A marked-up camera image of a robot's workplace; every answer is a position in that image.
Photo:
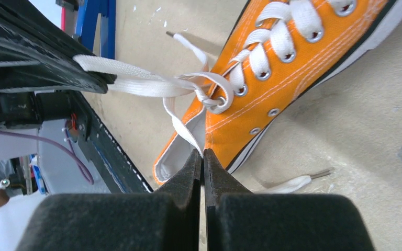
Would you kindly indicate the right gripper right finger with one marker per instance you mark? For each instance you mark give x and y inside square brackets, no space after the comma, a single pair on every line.
[238,219]

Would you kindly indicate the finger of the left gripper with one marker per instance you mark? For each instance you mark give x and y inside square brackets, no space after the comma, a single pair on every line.
[36,55]

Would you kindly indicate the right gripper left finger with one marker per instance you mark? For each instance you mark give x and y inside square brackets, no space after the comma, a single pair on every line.
[166,219]

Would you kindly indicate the white shoelace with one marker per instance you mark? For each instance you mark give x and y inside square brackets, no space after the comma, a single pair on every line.
[177,93]

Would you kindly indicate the orange canvas sneaker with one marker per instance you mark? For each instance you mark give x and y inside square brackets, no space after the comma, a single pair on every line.
[277,51]

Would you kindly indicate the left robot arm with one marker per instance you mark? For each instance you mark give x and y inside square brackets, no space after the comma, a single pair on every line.
[28,110]

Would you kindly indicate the blue black stapler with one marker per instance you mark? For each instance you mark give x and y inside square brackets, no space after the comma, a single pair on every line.
[90,12]

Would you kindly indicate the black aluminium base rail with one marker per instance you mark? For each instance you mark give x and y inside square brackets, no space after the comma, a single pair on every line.
[99,146]

